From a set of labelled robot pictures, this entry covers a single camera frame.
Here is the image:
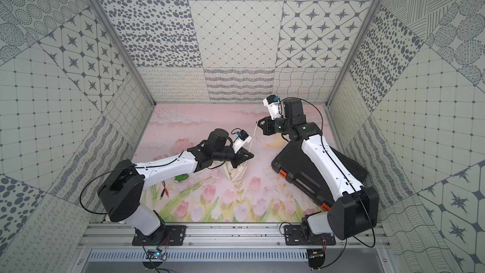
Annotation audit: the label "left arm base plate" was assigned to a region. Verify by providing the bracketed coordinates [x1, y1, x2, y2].
[132, 225, 187, 246]

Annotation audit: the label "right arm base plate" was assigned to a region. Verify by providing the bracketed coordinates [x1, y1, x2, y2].
[280, 224, 336, 246]

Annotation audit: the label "red black wire leads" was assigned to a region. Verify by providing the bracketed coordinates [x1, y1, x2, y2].
[160, 181, 169, 199]

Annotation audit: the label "aluminium rail frame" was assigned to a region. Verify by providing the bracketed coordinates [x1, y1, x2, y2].
[79, 223, 391, 248]

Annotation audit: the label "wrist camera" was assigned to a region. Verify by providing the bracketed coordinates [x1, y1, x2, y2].
[232, 130, 252, 153]
[263, 94, 281, 120]

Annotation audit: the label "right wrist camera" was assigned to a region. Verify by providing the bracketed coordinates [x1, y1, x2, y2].
[263, 94, 281, 120]

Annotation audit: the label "cream bag drawstring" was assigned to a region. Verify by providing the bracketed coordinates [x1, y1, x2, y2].
[248, 122, 260, 152]

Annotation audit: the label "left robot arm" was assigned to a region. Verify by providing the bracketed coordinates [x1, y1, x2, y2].
[98, 128, 254, 236]

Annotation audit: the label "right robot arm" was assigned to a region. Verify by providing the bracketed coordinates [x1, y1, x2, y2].
[258, 95, 380, 240]

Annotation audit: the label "cream cloth soil bag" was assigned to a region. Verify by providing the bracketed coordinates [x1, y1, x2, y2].
[219, 162, 248, 182]

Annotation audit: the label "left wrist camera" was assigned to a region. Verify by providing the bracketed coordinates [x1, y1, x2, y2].
[232, 130, 252, 153]

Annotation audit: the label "green plastic pipe fitting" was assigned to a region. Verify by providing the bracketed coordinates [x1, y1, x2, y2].
[174, 174, 189, 183]

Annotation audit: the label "black plastic tool case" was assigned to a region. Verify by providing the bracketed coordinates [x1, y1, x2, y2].
[272, 142, 368, 212]

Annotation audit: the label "small circuit board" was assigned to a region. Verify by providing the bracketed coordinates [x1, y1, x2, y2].
[147, 250, 167, 262]

